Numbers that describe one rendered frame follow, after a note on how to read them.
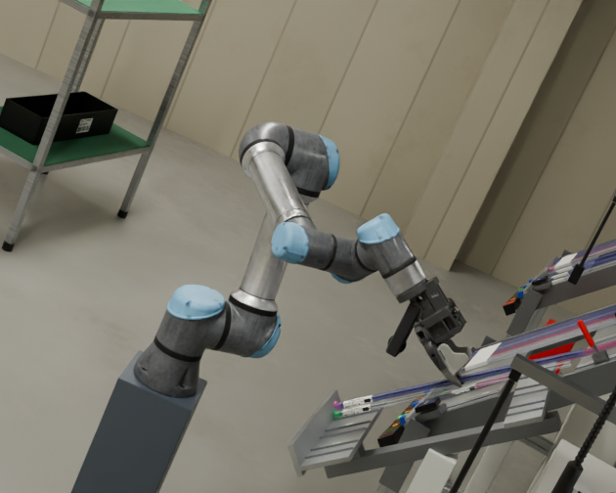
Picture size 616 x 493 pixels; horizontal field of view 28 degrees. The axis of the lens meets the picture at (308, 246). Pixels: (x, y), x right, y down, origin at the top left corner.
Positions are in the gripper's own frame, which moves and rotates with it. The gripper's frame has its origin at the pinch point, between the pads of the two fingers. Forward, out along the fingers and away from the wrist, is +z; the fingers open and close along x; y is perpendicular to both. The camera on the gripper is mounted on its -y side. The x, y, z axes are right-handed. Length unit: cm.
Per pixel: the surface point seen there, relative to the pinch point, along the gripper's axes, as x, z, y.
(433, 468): -3.0, 12.7, -12.0
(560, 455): 80, 45, -10
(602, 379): 21.8, 17.8, 21.0
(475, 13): 431, -88, -16
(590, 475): 77, 52, -5
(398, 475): 19.8, 16.4, -28.1
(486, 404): 23.3, 11.9, -3.7
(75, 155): 194, -107, -141
